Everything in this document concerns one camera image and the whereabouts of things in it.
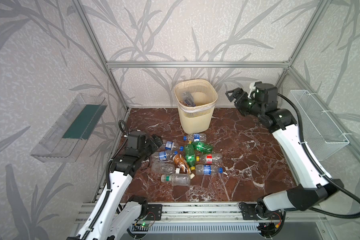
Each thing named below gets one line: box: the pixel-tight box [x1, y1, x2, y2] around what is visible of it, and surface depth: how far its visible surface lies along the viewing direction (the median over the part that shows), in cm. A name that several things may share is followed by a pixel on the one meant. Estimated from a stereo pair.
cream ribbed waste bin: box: [173, 79, 218, 134], surface depth 98 cm
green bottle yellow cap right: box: [188, 141, 214, 154], surface depth 95 cm
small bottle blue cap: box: [183, 133, 207, 142], surface depth 101 cm
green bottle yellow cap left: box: [184, 143, 196, 171], surface depth 91 cm
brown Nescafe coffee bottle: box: [173, 151, 191, 174], surface depth 88 cm
